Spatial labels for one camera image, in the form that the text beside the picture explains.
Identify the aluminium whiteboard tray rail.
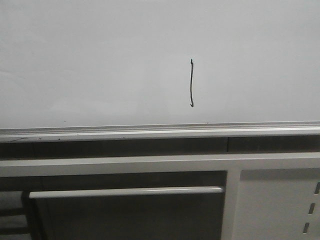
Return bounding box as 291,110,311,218
0,121,320,143

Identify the white horizontal round bar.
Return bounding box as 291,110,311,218
29,186,225,199

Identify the white metal stand frame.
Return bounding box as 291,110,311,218
0,152,320,240

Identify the white whiteboard surface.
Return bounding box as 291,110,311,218
0,0,320,129

